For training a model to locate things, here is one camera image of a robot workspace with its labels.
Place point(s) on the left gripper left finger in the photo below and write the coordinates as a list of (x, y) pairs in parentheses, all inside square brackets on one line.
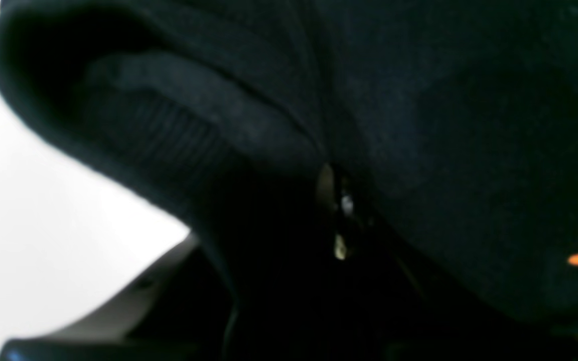
[(176, 309)]

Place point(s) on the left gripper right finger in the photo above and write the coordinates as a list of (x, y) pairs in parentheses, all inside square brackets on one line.
[(343, 214)]

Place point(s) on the black T-shirt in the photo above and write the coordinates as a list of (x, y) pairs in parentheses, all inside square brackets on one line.
[(458, 121)]

